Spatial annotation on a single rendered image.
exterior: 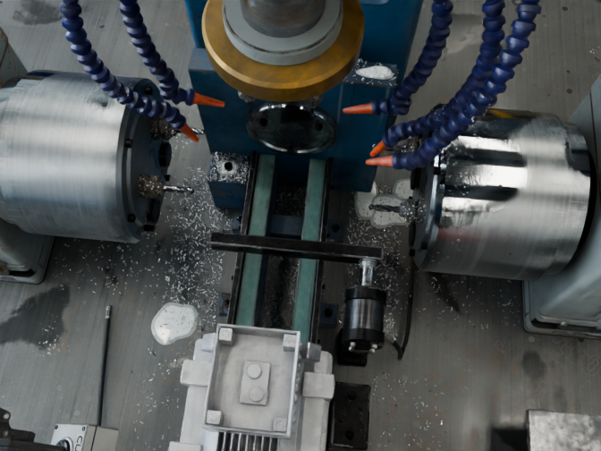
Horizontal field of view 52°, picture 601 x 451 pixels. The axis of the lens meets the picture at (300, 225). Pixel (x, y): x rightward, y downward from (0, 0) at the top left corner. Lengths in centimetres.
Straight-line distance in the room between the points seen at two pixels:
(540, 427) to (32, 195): 80
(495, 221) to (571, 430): 35
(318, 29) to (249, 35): 7
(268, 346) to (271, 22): 38
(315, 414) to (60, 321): 55
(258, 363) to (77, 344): 48
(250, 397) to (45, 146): 43
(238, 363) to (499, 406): 52
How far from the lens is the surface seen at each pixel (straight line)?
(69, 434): 86
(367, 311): 86
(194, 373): 82
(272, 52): 66
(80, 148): 88
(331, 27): 68
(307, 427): 81
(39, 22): 153
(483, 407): 112
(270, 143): 105
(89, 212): 90
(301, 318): 98
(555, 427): 103
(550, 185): 86
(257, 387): 75
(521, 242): 87
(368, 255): 90
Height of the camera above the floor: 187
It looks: 67 degrees down
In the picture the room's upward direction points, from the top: straight up
